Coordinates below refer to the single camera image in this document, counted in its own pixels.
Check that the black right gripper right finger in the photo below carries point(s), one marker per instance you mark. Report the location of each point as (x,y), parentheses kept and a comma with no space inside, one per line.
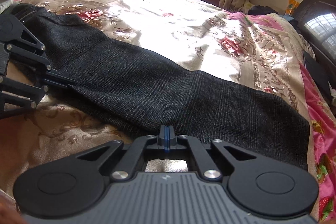
(256,183)

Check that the black clothes pile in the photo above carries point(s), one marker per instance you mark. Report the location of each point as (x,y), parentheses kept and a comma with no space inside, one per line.
(261,10)

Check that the dark grey checked pants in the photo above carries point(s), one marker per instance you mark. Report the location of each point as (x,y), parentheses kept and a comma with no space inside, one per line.
(138,91)

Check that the folded grey-green garment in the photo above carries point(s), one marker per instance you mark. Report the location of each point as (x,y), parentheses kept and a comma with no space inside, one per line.
(7,6)

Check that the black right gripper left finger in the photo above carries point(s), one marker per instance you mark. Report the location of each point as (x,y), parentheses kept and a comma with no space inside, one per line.
(68,186)

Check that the yellow orange box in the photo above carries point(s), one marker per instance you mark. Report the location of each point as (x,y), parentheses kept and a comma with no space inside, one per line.
(291,7)

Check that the dark wooden headboard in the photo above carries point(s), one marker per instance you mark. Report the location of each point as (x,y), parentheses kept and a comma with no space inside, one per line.
(316,22)

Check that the floral satin bedspread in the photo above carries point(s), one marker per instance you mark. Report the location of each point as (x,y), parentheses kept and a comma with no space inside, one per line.
(262,52)

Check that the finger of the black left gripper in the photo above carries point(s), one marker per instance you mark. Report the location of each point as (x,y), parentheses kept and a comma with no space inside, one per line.
(18,98)
(26,48)

